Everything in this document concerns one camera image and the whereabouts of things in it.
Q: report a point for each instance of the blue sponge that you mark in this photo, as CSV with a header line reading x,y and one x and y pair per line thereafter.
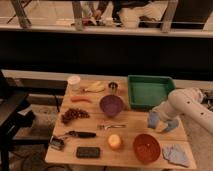
x,y
153,119

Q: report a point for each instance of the red bowl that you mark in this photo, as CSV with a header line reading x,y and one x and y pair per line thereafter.
x,y
146,148

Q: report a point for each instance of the black handled tool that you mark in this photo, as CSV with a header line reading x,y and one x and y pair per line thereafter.
x,y
78,134

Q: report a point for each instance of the silver fork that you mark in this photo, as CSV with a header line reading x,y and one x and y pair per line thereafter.
x,y
105,127

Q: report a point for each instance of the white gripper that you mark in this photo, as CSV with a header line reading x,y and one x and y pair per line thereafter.
x,y
165,111

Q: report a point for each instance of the white plastic cup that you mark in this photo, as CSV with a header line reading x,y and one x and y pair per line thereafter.
x,y
74,82

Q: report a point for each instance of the blue grey cloth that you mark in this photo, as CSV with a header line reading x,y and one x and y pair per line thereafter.
x,y
174,154

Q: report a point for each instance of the purple bowl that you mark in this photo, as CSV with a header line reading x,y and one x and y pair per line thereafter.
x,y
111,105

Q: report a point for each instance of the black rectangular sponge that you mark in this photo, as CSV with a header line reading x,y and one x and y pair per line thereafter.
x,y
88,152

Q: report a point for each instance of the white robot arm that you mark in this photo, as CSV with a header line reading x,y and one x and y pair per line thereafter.
x,y
182,101

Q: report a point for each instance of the blue cup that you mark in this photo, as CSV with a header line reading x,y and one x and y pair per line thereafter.
x,y
173,124

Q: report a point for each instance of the small metal cup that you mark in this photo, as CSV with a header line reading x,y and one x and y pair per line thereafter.
x,y
113,86

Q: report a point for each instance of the bunch of dark grapes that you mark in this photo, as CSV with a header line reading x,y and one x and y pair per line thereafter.
x,y
72,114

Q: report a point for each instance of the yellow banana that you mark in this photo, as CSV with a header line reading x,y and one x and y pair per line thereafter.
x,y
97,86

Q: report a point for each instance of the green plastic tray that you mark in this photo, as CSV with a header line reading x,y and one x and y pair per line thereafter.
x,y
146,92

